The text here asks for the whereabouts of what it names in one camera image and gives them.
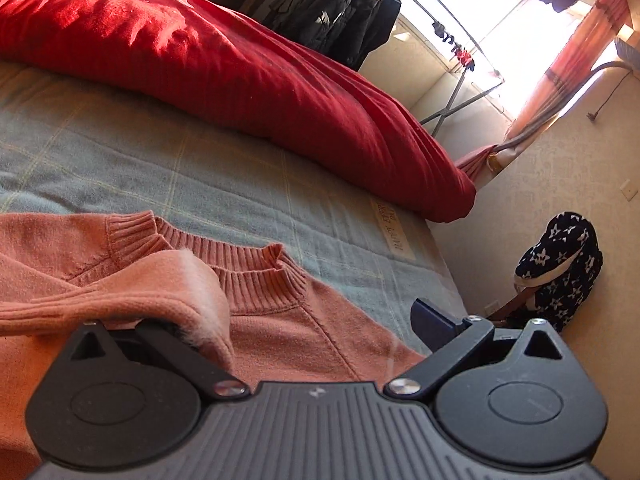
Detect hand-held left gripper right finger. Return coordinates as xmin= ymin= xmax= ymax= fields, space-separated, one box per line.
xmin=385 ymin=299 xmax=570 ymax=403

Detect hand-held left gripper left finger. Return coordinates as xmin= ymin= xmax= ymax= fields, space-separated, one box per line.
xmin=69 ymin=321 xmax=248 ymax=401

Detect orange knitted sweater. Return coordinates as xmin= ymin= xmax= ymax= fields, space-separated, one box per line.
xmin=0 ymin=211 xmax=431 ymax=480

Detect metal clothes rack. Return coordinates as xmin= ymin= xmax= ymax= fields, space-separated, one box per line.
xmin=390 ymin=0 xmax=531 ymax=138

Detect wooden chair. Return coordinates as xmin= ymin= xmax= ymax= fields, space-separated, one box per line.
xmin=487 ymin=290 xmax=541 ymax=331

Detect navy star print garment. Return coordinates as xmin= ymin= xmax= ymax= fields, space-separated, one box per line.
xmin=515 ymin=213 xmax=603 ymax=333

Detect blue plaid bed sheet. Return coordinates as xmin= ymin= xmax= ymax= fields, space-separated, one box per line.
xmin=0 ymin=60 xmax=468 ymax=356

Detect row of small hanging garments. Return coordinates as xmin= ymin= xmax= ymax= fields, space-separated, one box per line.
xmin=432 ymin=20 xmax=476 ymax=73

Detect pink striped curtain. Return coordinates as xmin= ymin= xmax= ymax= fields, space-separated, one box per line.
xmin=455 ymin=0 xmax=626 ymax=191

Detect red long bolster pillow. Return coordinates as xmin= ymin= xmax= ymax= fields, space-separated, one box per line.
xmin=0 ymin=0 xmax=477 ymax=223

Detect black hanging jackets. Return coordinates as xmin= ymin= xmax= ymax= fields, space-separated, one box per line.
xmin=262 ymin=0 xmax=402 ymax=72

